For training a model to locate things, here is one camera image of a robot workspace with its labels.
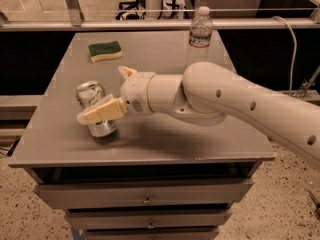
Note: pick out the bottom grey drawer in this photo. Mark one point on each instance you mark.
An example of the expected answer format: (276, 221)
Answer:
(197, 233)

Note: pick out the grey drawer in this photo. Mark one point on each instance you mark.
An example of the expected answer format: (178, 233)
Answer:
(144, 194)
(197, 233)
(148, 219)

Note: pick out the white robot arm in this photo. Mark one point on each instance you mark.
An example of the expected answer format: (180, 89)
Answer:
(204, 95)

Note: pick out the top grey drawer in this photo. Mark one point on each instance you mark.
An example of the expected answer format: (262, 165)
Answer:
(144, 194)

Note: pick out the metal railing frame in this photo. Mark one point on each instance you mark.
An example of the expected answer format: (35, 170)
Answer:
(100, 15)

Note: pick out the green and yellow sponge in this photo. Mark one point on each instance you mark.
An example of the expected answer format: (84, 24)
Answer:
(105, 51)

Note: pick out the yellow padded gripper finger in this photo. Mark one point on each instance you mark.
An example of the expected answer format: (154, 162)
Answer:
(126, 72)
(106, 109)

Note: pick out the black office chair base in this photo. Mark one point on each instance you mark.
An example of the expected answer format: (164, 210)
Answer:
(130, 4)

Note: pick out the grey drawer cabinet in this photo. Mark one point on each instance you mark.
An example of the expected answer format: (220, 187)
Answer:
(55, 149)

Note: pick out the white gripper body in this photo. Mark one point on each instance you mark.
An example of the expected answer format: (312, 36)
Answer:
(136, 91)

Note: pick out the middle grey drawer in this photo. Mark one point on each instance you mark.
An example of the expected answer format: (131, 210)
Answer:
(148, 219)

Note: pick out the clear plastic water bottle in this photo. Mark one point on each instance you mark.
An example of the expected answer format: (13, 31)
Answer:
(199, 36)

